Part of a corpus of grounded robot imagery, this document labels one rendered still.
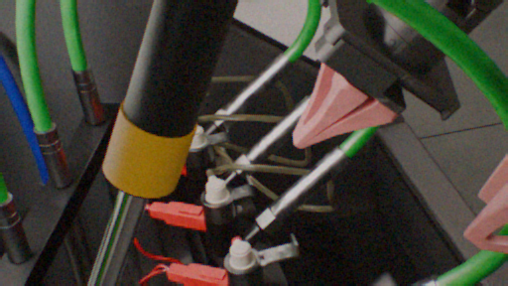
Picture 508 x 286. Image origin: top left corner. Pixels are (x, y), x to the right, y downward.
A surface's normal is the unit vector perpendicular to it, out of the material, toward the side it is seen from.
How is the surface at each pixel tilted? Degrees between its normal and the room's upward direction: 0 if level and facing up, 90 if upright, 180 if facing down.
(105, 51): 90
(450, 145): 0
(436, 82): 45
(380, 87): 89
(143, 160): 81
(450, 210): 0
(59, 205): 0
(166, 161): 97
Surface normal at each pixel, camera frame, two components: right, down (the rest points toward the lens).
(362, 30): 0.62, -0.64
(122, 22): 0.27, 0.56
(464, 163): -0.11, -0.79
